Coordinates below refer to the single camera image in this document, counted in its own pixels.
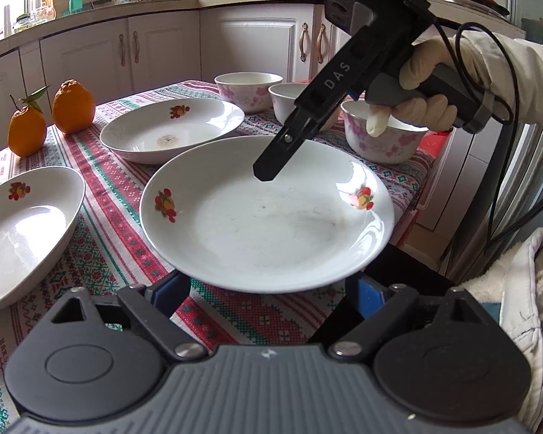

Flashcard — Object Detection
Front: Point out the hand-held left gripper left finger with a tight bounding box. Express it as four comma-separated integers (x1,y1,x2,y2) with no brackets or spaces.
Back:
50,269,209,365

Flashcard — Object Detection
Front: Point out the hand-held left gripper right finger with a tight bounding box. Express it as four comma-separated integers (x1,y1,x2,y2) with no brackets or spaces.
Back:
328,274,487,365

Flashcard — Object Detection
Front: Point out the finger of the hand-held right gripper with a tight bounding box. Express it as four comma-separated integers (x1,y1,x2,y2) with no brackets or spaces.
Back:
253,105,327,184

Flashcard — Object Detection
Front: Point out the white pink floral bowl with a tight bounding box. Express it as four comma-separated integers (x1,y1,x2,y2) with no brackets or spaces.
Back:
268,82,341,133
214,72,284,115
340,99,430,165

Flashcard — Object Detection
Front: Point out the white plate fruit print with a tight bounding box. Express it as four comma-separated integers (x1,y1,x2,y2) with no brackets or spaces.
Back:
139,135,396,294
100,98,245,165
0,166,86,314

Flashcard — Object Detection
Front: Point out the person's right forearm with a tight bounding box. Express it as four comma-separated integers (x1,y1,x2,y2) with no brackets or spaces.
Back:
452,31,543,129

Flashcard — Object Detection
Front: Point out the person's right hand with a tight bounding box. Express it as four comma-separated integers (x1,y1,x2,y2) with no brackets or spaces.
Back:
367,35,472,138

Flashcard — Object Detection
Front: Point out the red green patterned tablecloth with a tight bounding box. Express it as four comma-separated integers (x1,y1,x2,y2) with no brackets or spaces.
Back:
0,79,441,434

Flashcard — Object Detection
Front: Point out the red pan lid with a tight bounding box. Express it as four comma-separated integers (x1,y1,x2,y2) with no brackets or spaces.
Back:
438,0,510,19

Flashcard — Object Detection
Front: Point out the person's white fleece jacket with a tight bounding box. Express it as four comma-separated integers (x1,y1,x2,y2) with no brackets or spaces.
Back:
455,225,543,434

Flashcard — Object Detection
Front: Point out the bumpy orange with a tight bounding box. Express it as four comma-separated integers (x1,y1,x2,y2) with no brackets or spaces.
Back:
52,80,96,135

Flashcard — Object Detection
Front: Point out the orange with green leaves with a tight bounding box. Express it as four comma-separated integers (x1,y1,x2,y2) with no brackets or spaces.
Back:
7,85,50,158

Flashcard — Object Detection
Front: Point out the clear drinking glasses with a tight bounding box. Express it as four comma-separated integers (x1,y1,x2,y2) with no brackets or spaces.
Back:
27,3,58,24

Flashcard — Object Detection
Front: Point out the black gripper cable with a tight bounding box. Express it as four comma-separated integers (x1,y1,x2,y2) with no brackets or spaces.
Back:
430,13,543,263

